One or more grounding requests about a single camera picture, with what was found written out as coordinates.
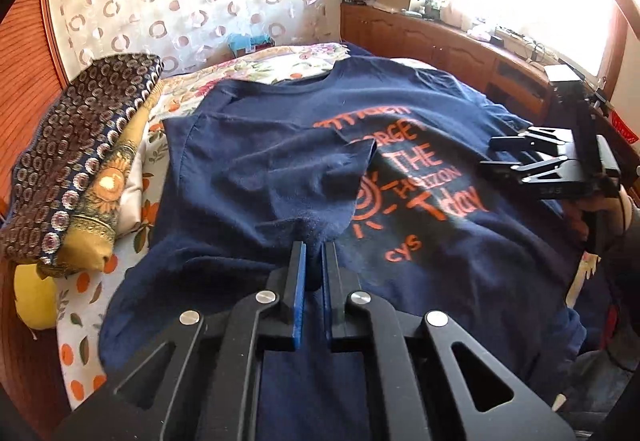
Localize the wooden cabinet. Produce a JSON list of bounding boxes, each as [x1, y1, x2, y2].
[[340, 1, 557, 122]]

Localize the person's right hand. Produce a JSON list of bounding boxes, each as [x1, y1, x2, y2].
[[566, 197, 602, 243]]

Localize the floral quilt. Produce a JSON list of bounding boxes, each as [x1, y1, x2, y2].
[[162, 42, 352, 89]]

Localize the wooden slatted headboard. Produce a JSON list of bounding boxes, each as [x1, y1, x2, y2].
[[0, 0, 71, 422]]

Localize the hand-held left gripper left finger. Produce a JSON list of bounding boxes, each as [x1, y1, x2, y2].
[[54, 241, 307, 441]]

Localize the red paper decoration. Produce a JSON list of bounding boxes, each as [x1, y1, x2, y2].
[[611, 112, 640, 145]]

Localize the person's right forearm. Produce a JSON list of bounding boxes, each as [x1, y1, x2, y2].
[[596, 198, 640, 284]]

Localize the person's grey pants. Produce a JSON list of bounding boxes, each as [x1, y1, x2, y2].
[[567, 346, 640, 437]]

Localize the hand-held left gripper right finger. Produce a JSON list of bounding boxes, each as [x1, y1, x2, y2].
[[321, 241, 577, 441]]

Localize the gold patterned cloth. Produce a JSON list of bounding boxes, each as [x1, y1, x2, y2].
[[62, 108, 153, 278]]

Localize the navy t-shirt with orange print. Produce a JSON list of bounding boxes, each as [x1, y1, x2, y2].
[[98, 43, 617, 441]]

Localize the small blue object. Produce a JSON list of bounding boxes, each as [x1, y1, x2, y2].
[[227, 33, 274, 58]]

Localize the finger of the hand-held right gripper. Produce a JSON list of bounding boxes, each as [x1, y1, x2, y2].
[[477, 155, 583, 199], [489, 125, 573, 158]]

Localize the yellow pillow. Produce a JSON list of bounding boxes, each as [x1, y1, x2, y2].
[[13, 262, 63, 333]]

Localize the orange fruit print bed sheet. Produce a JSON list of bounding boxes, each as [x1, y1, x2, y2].
[[55, 86, 201, 413]]

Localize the brown patterned folded blanket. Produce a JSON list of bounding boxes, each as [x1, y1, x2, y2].
[[0, 52, 166, 268]]

